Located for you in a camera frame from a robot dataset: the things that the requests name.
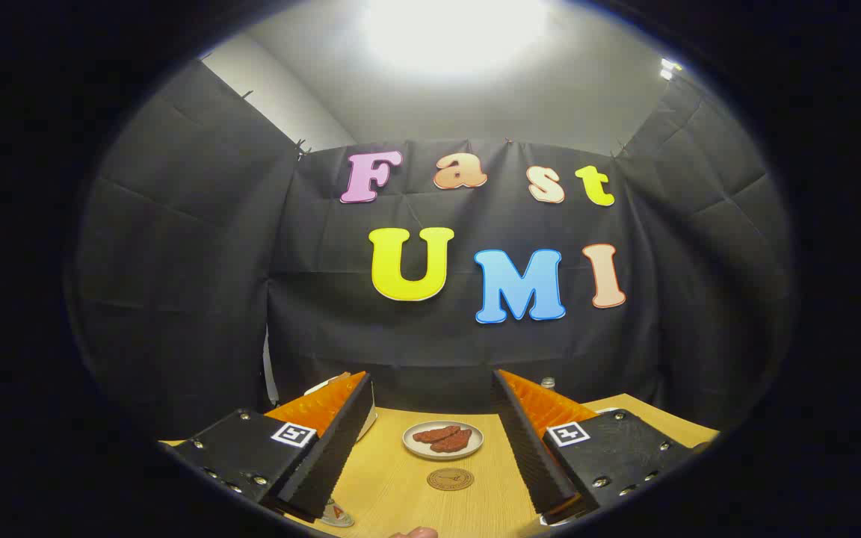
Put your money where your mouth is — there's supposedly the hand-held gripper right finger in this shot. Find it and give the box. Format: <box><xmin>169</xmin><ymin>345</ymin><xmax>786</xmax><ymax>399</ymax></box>
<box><xmin>491</xmin><ymin>368</ymin><xmax>709</xmax><ymax>522</ymax></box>

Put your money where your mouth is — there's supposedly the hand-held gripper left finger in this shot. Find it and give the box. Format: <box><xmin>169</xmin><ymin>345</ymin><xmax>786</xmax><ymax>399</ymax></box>
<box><xmin>169</xmin><ymin>371</ymin><xmax>377</xmax><ymax>523</ymax></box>

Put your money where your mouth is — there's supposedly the round cork coaster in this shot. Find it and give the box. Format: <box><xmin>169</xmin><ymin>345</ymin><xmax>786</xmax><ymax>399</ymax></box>
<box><xmin>426</xmin><ymin>468</ymin><xmax>475</xmax><ymax>492</ymax></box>

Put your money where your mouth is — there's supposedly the white toaster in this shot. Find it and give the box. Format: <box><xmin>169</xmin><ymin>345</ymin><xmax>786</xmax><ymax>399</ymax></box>
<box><xmin>302</xmin><ymin>371</ymin><xmax>379</xmax><ymax>443</ymax></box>

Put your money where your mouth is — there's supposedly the wooden table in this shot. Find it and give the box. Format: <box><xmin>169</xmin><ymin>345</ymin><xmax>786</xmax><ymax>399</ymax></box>
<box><xmin>158</xmin><ymin>394</ymin><xmax>721</xmax><ymax>538</ymax></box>

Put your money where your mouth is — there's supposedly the round beige plate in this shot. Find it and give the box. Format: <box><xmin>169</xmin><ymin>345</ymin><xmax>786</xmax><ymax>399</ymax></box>
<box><xmin>402</xmin><ymin>421</ymin><xmax>484</xmax><ymax>460</ymax></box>

